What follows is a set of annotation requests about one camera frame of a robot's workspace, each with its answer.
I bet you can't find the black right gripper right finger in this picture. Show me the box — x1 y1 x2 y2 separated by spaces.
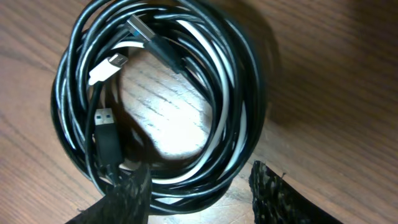
249 161 341 224

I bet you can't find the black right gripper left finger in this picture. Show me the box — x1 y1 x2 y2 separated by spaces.
66 164 152 224

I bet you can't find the black USB cable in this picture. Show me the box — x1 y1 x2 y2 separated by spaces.
83 80 131 190
50 0 268 215

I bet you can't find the white USB cable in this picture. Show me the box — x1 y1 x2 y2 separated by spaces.
88 20 248 184

